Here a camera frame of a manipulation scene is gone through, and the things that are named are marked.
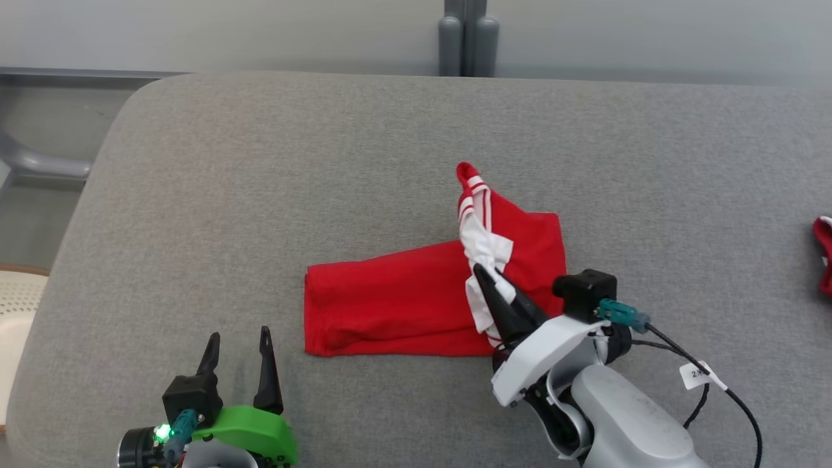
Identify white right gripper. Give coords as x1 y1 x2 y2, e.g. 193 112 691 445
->
473 263 612 408

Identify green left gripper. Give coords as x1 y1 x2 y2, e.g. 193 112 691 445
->
192 326 298 465

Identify red and white jersey garment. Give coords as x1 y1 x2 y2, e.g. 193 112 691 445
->
304 161 567 358

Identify small red white garment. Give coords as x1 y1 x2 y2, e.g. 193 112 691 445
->
812 216 832 297

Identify cream perforated laundry basket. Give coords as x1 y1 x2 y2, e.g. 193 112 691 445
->
0 263 51 433

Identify grey paired upright posts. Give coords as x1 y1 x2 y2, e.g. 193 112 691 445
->
438 0 501 78

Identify teal left camera connector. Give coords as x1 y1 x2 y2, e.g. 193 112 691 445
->
162 409 199 463

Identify teal camera connector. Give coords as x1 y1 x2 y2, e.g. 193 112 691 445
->
597 298 652 334
162 409 199 463

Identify teal right camera connector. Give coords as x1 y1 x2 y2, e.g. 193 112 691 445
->
597 298 652 334

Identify white cable label tag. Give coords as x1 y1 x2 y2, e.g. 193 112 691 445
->
679 361 727 392

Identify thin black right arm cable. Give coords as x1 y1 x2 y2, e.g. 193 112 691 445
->
630 323 762 468

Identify grey metal tube frame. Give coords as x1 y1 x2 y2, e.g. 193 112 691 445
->
0 67 189 183

